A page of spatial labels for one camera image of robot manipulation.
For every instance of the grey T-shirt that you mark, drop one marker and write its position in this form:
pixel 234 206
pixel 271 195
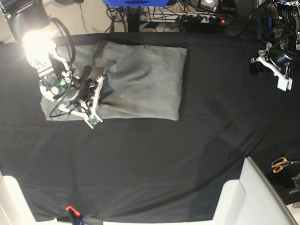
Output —
pixel 148 79

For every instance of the orange black clamp bottom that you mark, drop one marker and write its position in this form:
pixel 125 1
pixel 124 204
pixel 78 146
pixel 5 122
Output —
pixel 76 218

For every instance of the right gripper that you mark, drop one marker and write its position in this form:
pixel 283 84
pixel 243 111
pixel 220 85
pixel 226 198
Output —
pixel 80 88

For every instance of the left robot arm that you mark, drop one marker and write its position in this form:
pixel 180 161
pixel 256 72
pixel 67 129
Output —
pixel 279 24

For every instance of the black metal bracket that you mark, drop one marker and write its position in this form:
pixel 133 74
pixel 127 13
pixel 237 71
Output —
pixel 296 181

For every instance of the orange handled scissors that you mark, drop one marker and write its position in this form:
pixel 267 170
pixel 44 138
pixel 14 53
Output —
pixel 280 163

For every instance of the white power strip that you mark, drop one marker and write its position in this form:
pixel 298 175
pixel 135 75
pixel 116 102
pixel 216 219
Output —
pixel 199 17

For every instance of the blue plastic stand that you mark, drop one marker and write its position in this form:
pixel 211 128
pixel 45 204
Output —
pixel 136 3

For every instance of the white chair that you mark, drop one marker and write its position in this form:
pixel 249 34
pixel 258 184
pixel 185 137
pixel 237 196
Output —
pixel 251 200
pixel 14 209

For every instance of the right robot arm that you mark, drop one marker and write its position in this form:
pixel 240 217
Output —
pixel 58 84

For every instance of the white chair left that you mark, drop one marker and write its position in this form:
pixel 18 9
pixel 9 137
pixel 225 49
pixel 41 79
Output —
pixel 14 209

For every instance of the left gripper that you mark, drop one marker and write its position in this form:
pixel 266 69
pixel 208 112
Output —
pixel 277 55

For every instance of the white chair right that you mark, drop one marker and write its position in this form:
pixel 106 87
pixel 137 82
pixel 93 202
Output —
pixel 251 200

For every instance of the black table cloth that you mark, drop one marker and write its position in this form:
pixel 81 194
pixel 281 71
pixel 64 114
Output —
pixel 150 170

